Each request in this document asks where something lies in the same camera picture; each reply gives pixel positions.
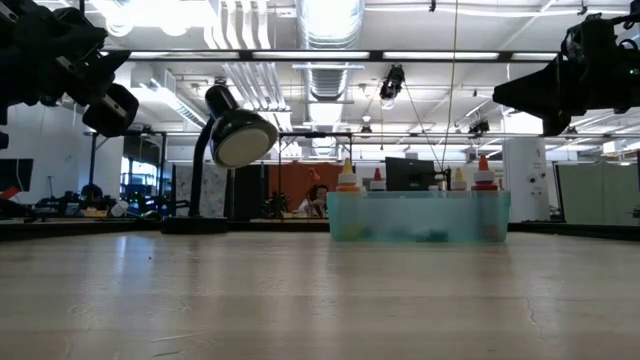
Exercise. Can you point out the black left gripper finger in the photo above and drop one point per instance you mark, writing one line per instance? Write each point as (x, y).
(112, 112)
(90, 70)

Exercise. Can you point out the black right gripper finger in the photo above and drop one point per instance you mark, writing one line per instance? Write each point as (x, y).
(556, 124)
(545, 92)

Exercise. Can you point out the orange-tipped food coloring bottle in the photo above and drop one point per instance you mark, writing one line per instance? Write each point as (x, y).
(484, 177)

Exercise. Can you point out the grey-green partition panel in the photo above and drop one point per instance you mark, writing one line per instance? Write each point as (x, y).
(600, 192)

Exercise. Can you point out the white round pillar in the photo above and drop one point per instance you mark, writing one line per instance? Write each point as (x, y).
(525, 200)

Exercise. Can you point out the black desk lamp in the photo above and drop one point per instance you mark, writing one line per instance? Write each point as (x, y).
(240, 137)

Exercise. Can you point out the black computer monitor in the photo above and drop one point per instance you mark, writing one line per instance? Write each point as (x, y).
(407, 175)

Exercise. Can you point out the teal translucent plastic bin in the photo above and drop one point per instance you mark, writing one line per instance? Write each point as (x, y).
(420, 215)

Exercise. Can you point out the small red lamp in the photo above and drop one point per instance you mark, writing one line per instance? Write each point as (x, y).
(314, 175)

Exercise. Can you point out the person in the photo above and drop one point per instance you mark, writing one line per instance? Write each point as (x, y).
(317, 195)

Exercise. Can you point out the background black rig frame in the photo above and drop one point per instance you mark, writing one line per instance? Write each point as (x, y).
(315, 135)
(92, 160)

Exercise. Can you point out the black hanging camera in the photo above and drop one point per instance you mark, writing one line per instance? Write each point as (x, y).
(479, 126)

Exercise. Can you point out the black aluminium table frame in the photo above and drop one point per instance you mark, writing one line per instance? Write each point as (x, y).
(575, 230)

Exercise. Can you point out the black wall screen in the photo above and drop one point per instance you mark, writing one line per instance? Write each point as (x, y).
(17, 172)

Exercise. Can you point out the black overhead camera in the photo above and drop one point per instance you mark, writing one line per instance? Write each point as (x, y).
(392, 82)

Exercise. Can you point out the orange partition wall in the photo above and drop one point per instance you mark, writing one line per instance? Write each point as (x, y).
(295, 180)

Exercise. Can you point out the silver ceiling air duct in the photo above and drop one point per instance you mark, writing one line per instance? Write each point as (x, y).
(330, 20)

